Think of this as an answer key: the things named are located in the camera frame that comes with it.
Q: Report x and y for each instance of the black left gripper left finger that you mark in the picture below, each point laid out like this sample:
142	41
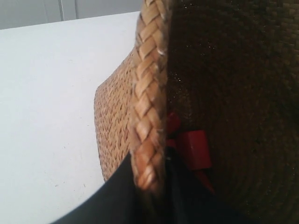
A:
116	202

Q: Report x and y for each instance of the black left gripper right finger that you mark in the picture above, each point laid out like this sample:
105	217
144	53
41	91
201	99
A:
192	202

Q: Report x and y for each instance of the brown woven wicker basket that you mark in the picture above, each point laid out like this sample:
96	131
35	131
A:
229	67

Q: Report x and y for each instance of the red cylinder bottom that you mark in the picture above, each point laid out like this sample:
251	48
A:
201	175

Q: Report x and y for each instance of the red cylinder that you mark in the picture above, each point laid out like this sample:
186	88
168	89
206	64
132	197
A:
173	123
201	175
193	148

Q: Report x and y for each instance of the red cylinder top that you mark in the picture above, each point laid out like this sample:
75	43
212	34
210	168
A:
193	148

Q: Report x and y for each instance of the red cylinder upper right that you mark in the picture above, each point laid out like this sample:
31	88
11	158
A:
173	123

